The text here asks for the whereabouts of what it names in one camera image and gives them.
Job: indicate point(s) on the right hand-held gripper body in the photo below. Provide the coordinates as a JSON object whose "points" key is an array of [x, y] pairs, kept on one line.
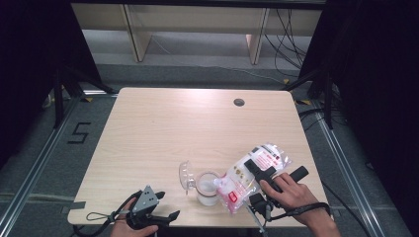
{"points": [[260, 202]]}

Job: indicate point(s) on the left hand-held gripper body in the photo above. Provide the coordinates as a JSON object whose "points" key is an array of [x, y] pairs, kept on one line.
{"points": [[146, 200]]}

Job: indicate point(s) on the red and white sugar bag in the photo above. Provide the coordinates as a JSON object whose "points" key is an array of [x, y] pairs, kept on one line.
{"points": [[240, 184]]}

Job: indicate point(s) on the clear glass jar with lid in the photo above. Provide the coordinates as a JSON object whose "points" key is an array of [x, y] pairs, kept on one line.
{"points": [[206, 197]]}

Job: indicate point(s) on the person's right hand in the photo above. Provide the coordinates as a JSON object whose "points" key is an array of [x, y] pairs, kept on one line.
{"points": [[293, 197]]}

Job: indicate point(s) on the person's left hand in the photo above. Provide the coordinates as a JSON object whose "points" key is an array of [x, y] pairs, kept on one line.
{"points": [[125, 230]]}

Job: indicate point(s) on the grey tape strip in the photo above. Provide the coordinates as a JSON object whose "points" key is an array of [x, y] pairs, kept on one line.
{"points": [[74, 206]]}

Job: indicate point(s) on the yellow black tape piece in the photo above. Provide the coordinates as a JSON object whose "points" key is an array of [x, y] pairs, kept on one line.
{"points": [[87, 99], [286, 81], [303, 102]]}

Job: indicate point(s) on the black metal stand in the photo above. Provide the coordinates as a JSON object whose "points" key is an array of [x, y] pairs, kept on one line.
{"points": [[328, 105], [58, 98]]}

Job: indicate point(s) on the black curtain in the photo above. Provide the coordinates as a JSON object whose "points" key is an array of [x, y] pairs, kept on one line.
{"points": [[378, 65], [26, 49]]}

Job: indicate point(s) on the metal floor rail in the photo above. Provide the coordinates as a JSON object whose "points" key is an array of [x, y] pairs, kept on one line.
{"points": [[99, 93], [39, 161], [344, 164]]}

